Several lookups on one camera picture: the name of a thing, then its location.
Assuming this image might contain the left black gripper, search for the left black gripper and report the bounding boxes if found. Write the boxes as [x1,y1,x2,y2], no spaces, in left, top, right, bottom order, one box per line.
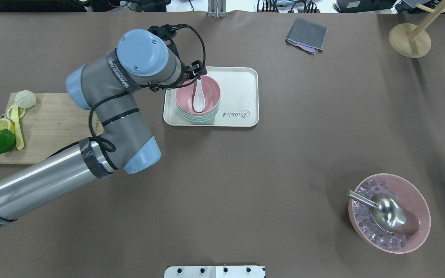
[181,60,207,83]

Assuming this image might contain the small pink bowl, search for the small pink bowl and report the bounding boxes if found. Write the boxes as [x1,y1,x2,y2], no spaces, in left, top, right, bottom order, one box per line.
[175,75,221,116]

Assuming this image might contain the white ceramic spoon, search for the white ceramic spoon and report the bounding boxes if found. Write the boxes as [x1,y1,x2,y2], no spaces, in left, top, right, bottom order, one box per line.
[192,78,206,113]

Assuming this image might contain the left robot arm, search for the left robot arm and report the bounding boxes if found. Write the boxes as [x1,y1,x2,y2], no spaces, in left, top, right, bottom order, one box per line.
[0,24,206,228]

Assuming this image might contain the large pink ice bowl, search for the large pink ice bowl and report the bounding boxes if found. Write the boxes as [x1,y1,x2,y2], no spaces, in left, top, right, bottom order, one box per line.
[348,173,431,254]

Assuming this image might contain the stacked green bowls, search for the stacked green bowls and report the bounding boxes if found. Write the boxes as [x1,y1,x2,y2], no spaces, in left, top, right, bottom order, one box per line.
[178,105,220,123]

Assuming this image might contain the cream serving tray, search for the cream serving tray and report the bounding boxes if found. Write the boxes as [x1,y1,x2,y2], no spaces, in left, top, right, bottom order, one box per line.
[163,66,259,128]

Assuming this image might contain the grey folded cloth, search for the grey folded cloth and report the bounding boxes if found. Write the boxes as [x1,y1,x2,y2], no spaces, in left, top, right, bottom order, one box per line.
[285,18,329,55]

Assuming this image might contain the wooden cutting board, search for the wooden cutting board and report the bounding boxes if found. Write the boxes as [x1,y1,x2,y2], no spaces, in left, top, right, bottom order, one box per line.
[0,93,91,165]

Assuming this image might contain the white steamed bun toy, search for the white steamed bun toy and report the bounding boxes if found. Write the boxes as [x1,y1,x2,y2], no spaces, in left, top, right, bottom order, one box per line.
[14,90,37,109]

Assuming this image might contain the lemon slice near bun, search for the lemon slice near bun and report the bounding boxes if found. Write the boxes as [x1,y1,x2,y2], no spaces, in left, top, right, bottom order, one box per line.
[5,105,27,121]

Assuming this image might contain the lemon slice near lime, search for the lemon slice near lime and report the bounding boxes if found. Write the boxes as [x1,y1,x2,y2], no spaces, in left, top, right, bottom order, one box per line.
[0,118,15,134]

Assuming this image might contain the green lime toy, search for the green lime toy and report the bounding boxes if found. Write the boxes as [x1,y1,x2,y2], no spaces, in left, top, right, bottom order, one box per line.
[0,129,16,154]

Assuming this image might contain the wooden mug tree stand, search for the wooden mug tree stand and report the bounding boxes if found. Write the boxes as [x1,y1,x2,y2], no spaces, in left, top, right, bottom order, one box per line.
[388,0,445,58]

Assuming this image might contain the metal ice scoop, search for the metal ice scoop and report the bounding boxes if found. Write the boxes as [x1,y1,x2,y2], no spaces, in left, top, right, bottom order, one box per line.
[346,190,413,235]

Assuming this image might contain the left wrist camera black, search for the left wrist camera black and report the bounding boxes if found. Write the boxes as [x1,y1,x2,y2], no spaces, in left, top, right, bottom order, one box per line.
[148,24,181,58]

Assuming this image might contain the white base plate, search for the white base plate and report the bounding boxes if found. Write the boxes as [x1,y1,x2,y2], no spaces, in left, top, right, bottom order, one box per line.
[164,265,266,278]

